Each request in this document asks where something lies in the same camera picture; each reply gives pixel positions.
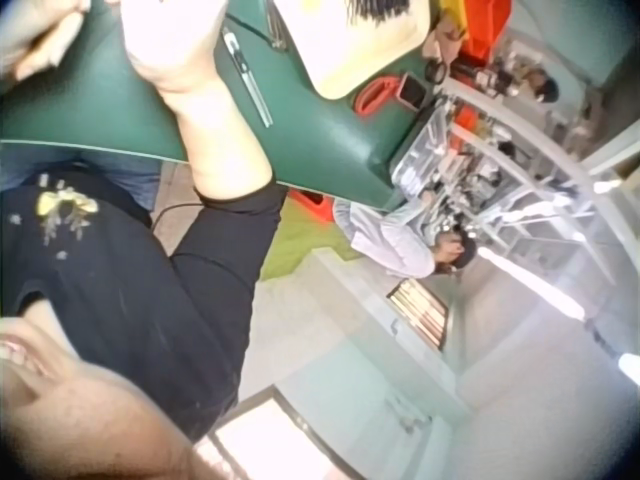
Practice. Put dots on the person's left fingers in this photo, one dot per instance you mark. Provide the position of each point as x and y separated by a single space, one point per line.
47 47

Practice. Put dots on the green cutting mat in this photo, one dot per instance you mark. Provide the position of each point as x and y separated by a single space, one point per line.
325 140

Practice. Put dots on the black phone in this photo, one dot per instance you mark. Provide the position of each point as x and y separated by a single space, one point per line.
412 90

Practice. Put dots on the cream board with black print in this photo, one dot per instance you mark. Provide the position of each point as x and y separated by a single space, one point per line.
350 55

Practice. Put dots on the orange tape dispenser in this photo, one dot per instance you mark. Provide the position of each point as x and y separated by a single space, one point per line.
367 97

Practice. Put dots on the black round object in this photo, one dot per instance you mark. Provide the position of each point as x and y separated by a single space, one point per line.
437 70

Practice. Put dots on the light green floor mat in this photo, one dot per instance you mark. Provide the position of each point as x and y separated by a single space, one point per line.
305 237

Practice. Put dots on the orange stool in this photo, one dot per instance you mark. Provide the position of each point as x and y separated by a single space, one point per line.
314 205

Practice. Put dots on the person's legs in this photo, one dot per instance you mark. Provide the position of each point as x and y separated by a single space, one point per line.
115 172

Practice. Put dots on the metal tweezers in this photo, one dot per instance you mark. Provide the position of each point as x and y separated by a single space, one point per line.
276 30

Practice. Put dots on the person's left hand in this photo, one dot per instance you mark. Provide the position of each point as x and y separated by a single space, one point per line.
35 37

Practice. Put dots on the silver utility knife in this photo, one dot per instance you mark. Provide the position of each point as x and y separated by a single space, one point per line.
246 75

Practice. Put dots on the person's right hand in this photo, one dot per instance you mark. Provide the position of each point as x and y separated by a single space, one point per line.
170 45

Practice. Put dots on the metal shelf rack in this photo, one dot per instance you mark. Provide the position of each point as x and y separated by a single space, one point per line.
525 165

